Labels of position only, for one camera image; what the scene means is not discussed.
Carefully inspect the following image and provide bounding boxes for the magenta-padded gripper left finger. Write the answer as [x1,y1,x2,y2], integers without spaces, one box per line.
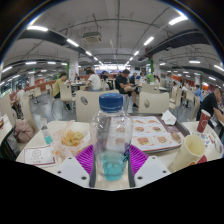
[54,143,97,188]

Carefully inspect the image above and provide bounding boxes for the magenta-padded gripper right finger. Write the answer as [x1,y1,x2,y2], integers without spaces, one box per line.
[128,144,172,188]

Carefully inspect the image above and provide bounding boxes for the clear bottle with blue cap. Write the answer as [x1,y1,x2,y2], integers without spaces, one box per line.
[89,93,134,183]

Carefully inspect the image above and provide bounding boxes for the clear bag with fried food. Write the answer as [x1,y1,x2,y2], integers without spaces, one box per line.
[51,120,91,158]

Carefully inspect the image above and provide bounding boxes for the brown tray with paper liner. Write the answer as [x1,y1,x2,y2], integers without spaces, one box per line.
[106,113,191,154]

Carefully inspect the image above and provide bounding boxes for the white printed card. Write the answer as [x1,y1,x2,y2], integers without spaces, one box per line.
[23,144,56,168]

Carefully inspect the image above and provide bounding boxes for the small teal liquid bottle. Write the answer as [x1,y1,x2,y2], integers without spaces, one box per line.
[40,123,54,145]

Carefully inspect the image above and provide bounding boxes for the white paper napkin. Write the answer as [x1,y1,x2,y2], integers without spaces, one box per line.
[160,109,178,126]

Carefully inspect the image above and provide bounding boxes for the beige chair with round hole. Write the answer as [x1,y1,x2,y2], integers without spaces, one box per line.
[138,91,170,114]
[75,89,121,123]

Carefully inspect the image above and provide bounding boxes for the pink backpack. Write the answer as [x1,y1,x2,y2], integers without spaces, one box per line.
[13,119,34,144]

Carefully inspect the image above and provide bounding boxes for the colourful sticker sheet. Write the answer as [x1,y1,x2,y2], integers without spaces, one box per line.
[191,131,223,154]

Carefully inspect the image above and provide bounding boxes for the red paper cup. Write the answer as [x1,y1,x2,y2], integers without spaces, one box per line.
[196,109,212,134]

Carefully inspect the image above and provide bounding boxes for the far beige chairs group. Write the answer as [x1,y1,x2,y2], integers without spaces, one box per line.
[168,86,201,121]

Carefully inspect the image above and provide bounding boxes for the person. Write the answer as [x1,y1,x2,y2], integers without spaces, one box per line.
[196,85,224,128]
[85,69,102,92]
[114,69,139,108]
[52,71,69,99]

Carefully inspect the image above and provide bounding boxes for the ceiling strip lights group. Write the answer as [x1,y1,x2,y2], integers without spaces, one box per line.
[0,14,224,88]

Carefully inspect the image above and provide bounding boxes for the ceiling air conditioner unit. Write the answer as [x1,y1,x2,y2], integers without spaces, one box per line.
[82,31,103,45]

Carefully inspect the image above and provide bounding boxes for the cream mug with brown handle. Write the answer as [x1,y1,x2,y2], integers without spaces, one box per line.
[168,134,207,174]

